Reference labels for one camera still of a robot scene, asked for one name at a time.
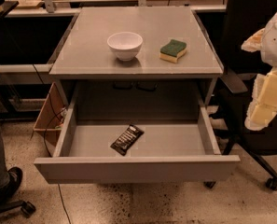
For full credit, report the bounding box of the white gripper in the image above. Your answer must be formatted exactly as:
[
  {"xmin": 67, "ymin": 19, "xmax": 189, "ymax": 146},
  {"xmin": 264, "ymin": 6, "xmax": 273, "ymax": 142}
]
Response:
[{"xmin": 241, "ymin": 12, "xmax": 277, "ymax": 131}]

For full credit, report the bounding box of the black rxbar chocolate wrapper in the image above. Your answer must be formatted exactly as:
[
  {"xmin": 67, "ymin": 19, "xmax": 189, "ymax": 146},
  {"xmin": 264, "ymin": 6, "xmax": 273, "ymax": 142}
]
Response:
[{"xmin": 110, "ymin": 124, "xmax": 144, "ymax": 156}]

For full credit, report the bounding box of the grey open top drawer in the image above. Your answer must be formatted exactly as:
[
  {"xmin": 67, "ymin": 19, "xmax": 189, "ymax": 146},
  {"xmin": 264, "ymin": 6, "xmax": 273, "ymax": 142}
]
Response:
[{"xmin": 35, "ymin": 107, "xmax": 240, "ymax": 183}]

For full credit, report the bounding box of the grey cabinet with counter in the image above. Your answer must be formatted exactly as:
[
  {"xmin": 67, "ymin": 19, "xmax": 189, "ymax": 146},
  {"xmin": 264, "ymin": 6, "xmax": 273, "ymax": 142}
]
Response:
[{"xmin": 50, "ymin": 7, "xmax": 223, "ymax": 127}]

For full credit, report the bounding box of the black office chair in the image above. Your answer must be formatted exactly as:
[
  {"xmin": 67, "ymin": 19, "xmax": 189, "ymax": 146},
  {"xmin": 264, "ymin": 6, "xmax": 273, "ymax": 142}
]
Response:
[{"xmin": 201, "ymin": 0, "xmax": 277, "ymax": 191}]

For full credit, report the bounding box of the green and yellow sponge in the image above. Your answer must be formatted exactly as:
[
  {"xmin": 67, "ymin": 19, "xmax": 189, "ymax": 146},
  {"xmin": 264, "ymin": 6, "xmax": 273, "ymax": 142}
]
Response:
[{"xmin": 159, "ymin": 39, "xmax": 187, "ymax": 63}]

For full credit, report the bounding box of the white ceramic bowl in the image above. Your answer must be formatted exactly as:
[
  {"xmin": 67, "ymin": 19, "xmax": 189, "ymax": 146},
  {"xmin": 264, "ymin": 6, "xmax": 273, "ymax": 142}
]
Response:
[{"xmin": 107, "ymin": 32, "xmax": 143, "ymax": 61}]

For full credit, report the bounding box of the brown cardboard box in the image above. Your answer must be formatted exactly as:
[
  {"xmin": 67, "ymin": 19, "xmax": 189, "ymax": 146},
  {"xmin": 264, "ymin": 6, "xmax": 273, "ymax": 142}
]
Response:
[{"xmin": 34, "ymin": 83, "xmax": 65, "ymax": 146}]

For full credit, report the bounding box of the black shoe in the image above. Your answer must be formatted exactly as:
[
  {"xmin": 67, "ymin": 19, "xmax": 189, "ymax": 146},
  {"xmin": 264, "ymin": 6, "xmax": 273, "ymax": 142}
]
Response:
[{"xmin": 0, "ymin": 167, "xmax": 23, "ymax": 204}]

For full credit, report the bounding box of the black chair base caster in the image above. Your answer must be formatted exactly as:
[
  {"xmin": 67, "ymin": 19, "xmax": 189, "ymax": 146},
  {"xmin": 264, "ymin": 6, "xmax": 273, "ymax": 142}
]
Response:
[{"xmin": 0, "ymin": 200, "xmax": 36, "ymax": 217}]

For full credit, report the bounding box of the black floor cable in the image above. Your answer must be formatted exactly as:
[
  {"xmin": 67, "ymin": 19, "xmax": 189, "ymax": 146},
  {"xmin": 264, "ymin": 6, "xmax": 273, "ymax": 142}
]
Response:
[{"xmin": 57, "ymin": 184, "xmax": 72, "ymax": 224}]

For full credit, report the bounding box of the grey background desk frame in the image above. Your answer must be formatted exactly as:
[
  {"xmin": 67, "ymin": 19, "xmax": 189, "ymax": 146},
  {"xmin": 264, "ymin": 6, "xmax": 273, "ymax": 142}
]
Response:
[{"xmin": 0, "ymin": 8, "xmax": 79, "ymax": 84}]

